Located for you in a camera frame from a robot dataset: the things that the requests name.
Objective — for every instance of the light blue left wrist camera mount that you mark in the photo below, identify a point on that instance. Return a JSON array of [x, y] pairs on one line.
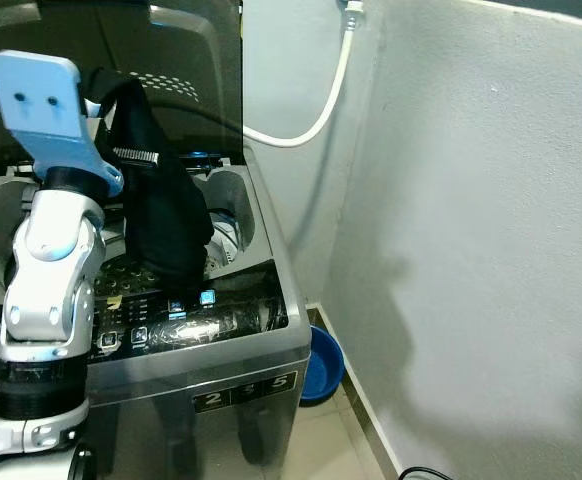
[[41, 105]]

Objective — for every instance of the steel washer drum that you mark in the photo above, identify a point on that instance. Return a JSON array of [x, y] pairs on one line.
[[227, 225]]

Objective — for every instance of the grey top-load washing machine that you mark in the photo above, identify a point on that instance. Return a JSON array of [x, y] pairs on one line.
[[221, 330]]

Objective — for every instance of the black garment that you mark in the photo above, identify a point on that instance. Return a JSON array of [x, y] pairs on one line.
[[161, 210]]

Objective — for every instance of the blue plastic basin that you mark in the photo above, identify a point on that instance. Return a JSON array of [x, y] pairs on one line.
[[323, 365]]

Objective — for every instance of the dark washing machine lid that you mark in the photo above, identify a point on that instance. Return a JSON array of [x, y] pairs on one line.
[[186, 60]]

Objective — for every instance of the black number sticker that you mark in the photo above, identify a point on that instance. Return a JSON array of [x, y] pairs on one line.
[[246, 392]]

